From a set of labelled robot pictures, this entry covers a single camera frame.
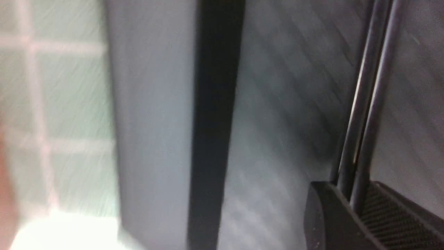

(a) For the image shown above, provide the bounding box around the green checkered tablecloth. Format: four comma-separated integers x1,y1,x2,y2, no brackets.
1,0,119,250

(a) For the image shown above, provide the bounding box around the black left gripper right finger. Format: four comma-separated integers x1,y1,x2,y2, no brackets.
360,182,444,250

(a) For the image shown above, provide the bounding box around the black plastic tray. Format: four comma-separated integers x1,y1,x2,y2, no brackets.
105,0,443,250

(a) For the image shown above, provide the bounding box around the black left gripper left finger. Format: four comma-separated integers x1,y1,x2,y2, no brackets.
304,181,385,250

